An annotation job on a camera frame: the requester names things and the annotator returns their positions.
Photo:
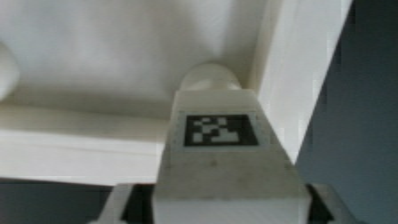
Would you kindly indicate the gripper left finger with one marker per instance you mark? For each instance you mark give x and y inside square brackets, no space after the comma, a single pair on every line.
[129,205]

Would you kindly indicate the white leg with tags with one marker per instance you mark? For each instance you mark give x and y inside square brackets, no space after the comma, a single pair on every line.
[229,181]

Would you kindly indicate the white square tabletop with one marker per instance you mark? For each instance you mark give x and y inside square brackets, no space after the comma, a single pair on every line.
[95,57]

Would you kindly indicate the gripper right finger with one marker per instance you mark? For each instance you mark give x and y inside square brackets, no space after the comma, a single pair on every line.
[330,211]

